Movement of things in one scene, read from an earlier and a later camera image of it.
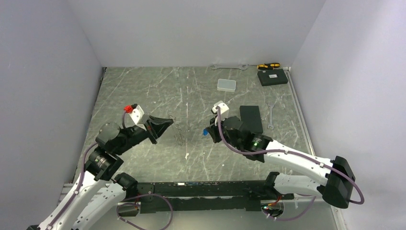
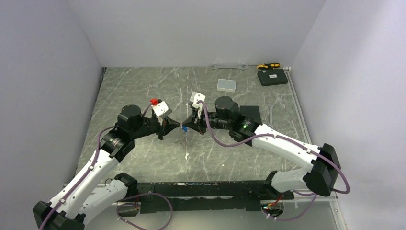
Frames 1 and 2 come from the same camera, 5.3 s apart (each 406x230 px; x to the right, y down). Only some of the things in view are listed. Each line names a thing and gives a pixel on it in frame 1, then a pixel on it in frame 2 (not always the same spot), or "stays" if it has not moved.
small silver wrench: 270,125 stays
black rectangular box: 271,77 stays
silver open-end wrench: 243,67 stays
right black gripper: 213,129 -> 193,122
